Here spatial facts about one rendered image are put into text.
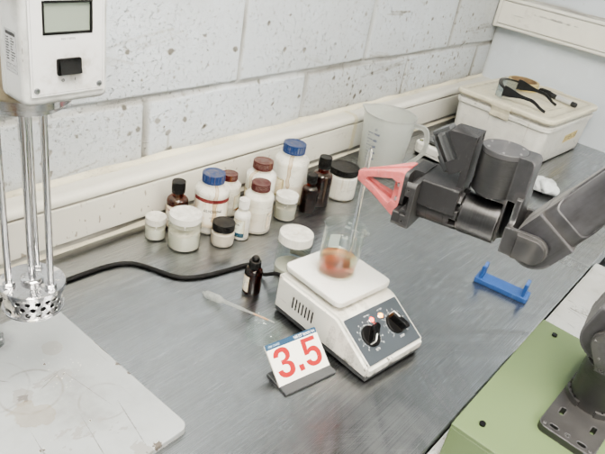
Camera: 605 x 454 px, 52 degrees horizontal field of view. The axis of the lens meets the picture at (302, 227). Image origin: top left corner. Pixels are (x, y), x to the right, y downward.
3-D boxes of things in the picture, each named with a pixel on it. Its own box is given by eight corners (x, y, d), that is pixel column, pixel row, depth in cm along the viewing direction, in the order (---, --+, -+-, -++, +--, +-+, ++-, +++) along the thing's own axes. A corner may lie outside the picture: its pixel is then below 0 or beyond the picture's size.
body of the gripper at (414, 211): (403, 181, 78) (458, 200, 76) (430, 160, 87) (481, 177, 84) (392, 225, 82) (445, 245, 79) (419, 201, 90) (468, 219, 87)
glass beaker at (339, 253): (306, 272, 93) (316, 223, 89) (328, 256, 98) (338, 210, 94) (347, 292, 90) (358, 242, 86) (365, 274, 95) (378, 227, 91)
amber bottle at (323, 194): (320, 210, 130) (329, 162, 124) (302, 202, 131) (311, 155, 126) (330, 204, 133) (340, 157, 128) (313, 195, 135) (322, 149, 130)
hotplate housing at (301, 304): (419, 351, 94) (433, 310, 90) (364, 385, 86) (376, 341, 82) (320, 278, 107) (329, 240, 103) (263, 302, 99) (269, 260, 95)
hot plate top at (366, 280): (392, 285, 95) (392, 280, 94) (338, 310, 87) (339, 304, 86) (337, 248, 102) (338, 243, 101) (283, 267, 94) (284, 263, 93)
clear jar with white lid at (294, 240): (290, 286, 104) (297, 245, 100) (266, 268, 107) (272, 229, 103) (313, 274, 108) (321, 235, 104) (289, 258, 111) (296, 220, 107)
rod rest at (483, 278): (529, 296, 114) (536, 281, 112) (524, 304, 111) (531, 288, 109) (478, 274, 118) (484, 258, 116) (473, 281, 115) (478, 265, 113)
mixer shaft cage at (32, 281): (78, 307, 69) (75, 92, 57) (20, 331, 64) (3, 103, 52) (45, 279, 72) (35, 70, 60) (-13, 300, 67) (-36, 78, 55)
